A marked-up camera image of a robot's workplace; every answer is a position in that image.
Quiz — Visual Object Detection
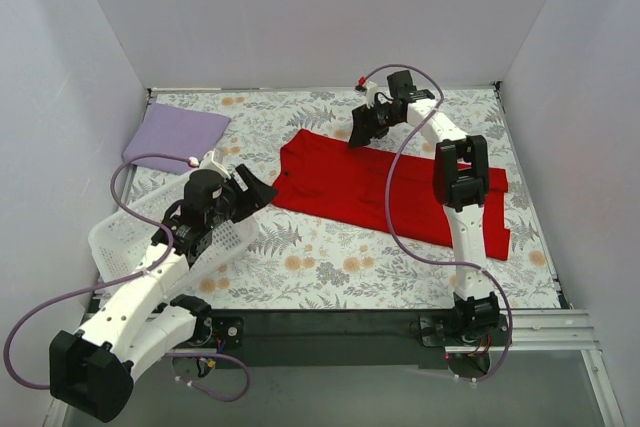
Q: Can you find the red t shirt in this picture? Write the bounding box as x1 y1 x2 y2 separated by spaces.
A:
271 127 511 262

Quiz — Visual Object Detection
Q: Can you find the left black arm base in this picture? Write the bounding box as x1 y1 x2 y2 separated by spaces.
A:
187 316 244 353

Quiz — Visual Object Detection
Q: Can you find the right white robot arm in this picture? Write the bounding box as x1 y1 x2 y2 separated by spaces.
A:
348 64 500 345

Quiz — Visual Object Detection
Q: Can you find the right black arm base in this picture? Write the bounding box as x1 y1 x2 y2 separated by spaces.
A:
409 292 512 384

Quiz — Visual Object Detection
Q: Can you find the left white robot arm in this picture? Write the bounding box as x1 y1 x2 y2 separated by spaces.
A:
49 165 277 422

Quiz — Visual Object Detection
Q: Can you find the folded lavender t shirt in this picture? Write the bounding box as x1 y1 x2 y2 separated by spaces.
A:
123 103 231 162

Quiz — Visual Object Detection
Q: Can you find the white plastic basket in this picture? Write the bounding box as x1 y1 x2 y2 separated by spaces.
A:
88 174 259 293

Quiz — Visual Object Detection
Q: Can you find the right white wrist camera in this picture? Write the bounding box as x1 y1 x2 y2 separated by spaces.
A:
355 77 379 108

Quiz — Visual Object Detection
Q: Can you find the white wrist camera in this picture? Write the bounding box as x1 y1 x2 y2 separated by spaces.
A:
355 77 379 108
187 148 231 180

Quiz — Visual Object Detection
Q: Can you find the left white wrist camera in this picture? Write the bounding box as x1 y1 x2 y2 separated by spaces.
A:
187 148 231 180

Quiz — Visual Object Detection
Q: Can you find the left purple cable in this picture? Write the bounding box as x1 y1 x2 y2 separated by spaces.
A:
2 154 251 403

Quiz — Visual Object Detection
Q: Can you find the aluminium frame rail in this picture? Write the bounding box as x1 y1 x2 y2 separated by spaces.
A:
44 310 626 427

